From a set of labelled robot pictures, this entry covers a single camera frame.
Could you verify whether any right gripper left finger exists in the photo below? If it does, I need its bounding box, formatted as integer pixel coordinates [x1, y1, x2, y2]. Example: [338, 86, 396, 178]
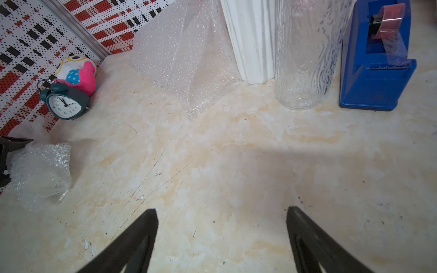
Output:
[79, 209, 159, 273]

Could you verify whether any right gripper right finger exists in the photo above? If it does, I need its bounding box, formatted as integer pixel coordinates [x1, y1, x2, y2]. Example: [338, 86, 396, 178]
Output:
[286, 206, 371, 273]

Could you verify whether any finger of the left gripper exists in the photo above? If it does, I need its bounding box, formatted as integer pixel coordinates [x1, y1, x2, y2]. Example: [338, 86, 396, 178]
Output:
[1, 136, 33, 188]

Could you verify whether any clear glass vase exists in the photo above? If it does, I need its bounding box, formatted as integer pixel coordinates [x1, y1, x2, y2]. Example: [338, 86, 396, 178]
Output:
[274, 0, 353, 110]

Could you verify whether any bubble wrap pile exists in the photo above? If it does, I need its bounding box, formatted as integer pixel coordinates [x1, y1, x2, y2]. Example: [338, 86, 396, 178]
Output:
[130, 1, 240, 120]

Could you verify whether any teal alarm clock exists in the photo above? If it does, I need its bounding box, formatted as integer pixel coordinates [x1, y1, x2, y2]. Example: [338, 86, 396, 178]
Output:
[36, 79, 91, 120]

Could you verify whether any white pink owl plush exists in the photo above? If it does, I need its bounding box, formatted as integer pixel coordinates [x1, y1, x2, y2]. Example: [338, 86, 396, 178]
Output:
[53, 55, 97, 97]

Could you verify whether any blue tape dispenser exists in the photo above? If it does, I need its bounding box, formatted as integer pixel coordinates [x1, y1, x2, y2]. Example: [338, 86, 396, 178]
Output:
[339, 1, 417, 111]

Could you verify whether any tall white ribbed vase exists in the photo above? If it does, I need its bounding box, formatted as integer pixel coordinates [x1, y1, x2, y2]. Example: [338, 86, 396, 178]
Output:
[220, 0, 275, 85]

